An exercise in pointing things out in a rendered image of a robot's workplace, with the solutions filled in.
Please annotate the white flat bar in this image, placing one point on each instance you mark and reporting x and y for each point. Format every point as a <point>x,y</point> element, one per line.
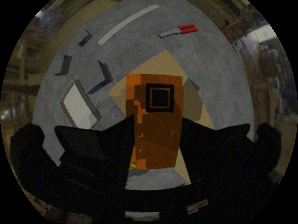
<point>125,23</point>

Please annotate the tan panel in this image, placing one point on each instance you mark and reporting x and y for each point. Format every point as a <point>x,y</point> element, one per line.
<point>194,109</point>

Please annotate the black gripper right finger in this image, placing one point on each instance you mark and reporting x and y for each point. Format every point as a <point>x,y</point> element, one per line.
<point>201,146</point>

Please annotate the yellow flat bar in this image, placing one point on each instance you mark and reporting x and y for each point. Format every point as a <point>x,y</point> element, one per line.
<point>132,165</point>

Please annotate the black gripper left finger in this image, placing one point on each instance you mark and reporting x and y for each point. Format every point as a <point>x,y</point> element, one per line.
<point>113,146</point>

